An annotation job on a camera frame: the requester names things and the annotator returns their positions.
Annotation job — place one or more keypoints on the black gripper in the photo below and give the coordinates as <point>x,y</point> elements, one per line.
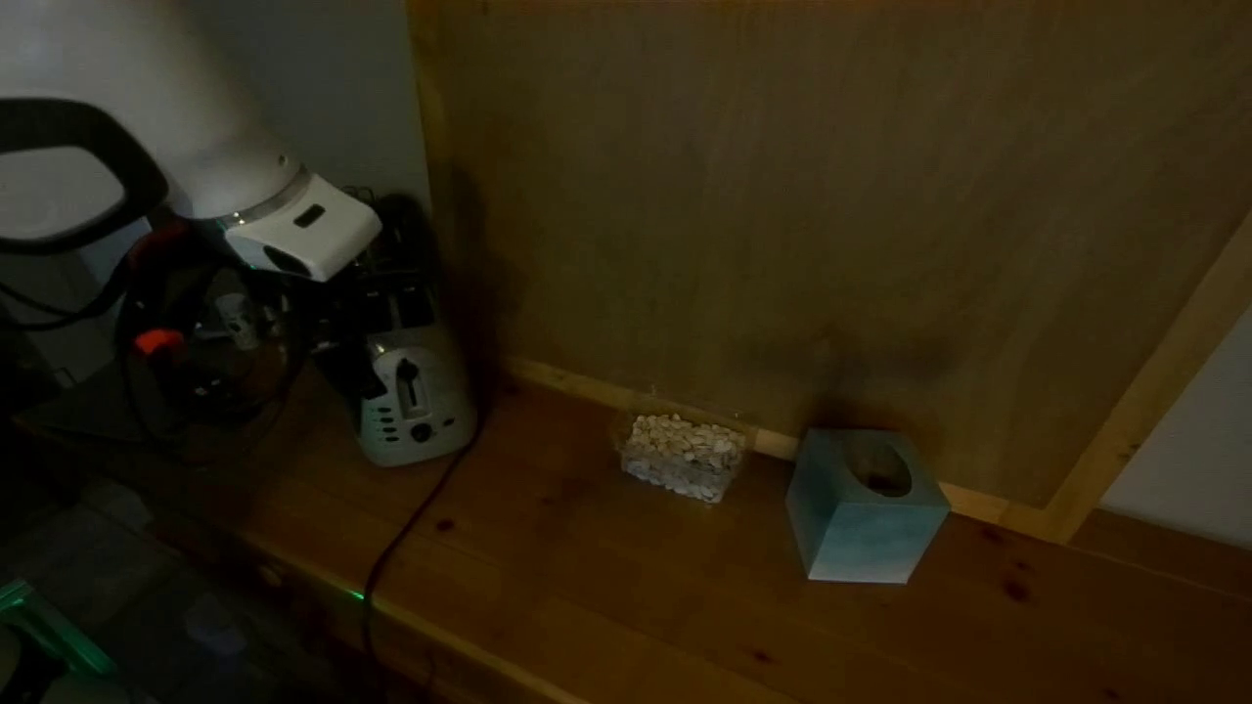
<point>340,306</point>

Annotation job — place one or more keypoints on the wooden framed board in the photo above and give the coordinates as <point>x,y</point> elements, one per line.
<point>835,220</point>

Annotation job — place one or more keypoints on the blue cube with round hole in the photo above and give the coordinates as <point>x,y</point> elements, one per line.
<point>863,514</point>

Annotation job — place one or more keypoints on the black round glossy kettle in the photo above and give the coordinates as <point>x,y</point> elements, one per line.
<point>217,335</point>

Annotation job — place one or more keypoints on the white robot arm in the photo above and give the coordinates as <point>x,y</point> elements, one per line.
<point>170,102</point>

